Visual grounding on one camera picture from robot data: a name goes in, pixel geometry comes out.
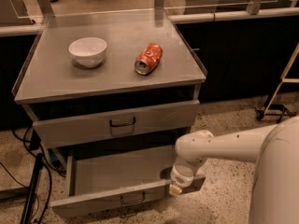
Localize grey drawer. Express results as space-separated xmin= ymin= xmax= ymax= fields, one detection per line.
xmin=50 ymin=134 xmax=206 ymax=218
xmin=34 ymin=100 xmax=199 ymax=148

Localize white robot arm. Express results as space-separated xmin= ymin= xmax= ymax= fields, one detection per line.
xmin=169 ymin=116 xmax=299 ymax=224

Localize grey top drawer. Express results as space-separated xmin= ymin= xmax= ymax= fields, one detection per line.
xmin=34 ymin=100 xmax=199 ymax=148

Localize grey metal drawer cabinet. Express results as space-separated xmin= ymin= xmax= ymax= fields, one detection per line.
xmin=11 ymin=8 xmax=208 ymax=161

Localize wooden wheeled stand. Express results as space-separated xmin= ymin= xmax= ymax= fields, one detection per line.
xmin=255 ymin=42 xmax=299 ymax=124

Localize crushed orange soda can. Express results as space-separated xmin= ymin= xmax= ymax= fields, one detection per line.
xmin=135 ymin=43 xmax=163 ymax=76

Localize black power strip bar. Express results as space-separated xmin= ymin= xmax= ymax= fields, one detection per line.
xmin=20 ymin=153 xmax=43 ymax=224

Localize white ceramic bowl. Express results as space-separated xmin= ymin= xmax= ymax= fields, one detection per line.
xmin=68 ymin=37 xmax=107 ymax=68

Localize black floor cables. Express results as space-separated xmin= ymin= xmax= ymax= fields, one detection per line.
xmin=0 ymin=126 xmax=67 ymax=224

